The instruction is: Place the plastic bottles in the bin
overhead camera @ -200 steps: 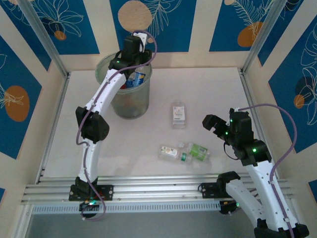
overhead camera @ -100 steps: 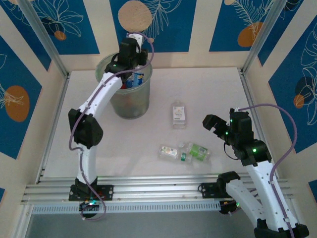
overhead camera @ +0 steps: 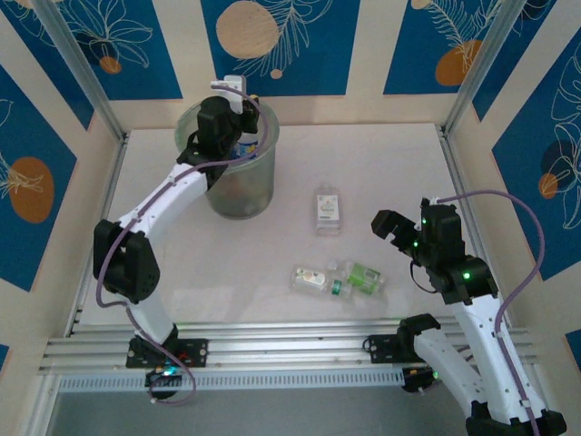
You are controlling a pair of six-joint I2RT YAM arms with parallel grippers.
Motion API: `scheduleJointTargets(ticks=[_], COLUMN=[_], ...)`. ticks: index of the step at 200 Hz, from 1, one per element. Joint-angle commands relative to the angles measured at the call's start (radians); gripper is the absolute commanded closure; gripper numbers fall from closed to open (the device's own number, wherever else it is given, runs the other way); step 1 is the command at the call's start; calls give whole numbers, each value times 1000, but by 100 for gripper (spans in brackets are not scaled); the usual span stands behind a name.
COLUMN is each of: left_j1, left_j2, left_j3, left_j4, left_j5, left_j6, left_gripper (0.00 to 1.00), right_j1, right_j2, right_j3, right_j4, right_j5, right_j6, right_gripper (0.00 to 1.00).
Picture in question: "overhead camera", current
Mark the aluminium side rail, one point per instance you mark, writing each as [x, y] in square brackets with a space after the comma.
[455, 172]
[106, 204]

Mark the clear white-label bottle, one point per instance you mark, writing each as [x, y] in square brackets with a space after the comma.
[327, 209]

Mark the aluminium frame post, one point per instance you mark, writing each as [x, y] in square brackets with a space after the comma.
[77, 63]
[481, 63]

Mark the green lime label bottle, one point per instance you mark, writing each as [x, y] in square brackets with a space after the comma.
[363, 276]

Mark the translucent grey-green plastic bin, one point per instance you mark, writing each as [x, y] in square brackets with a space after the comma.
[245, 191]

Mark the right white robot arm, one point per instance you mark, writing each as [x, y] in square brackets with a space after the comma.
[481, 354]

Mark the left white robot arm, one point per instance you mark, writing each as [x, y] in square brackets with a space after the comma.
[131, 272]

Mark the clear bottle green cap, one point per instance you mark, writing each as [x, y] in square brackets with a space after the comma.
[311, 278]

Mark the wide aluminium base rail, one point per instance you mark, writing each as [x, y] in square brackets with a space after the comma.
[281, 349]

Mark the black controller box with LEDs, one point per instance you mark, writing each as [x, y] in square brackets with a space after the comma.
[413, 381]
[159, 381]

